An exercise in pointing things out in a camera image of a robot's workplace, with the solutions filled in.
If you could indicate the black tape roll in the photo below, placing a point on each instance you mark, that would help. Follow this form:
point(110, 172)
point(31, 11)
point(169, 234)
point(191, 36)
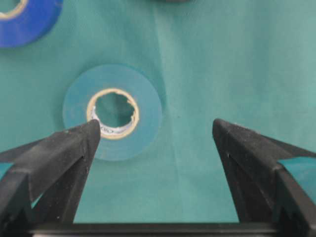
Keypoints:
point(176, 1)

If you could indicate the green table cloth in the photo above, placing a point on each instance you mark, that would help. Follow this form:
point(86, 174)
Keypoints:
point(250, 62)

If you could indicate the teal tape roll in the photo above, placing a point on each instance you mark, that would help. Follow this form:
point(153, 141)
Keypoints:
point(129, 140)

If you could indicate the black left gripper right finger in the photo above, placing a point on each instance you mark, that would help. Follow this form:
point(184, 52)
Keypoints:
point(264, 191)

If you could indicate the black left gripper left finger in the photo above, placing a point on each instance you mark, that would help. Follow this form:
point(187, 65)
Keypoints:
point(44, 180)

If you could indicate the blue tape roll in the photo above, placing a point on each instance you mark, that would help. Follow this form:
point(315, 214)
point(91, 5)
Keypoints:
point(28, 21)

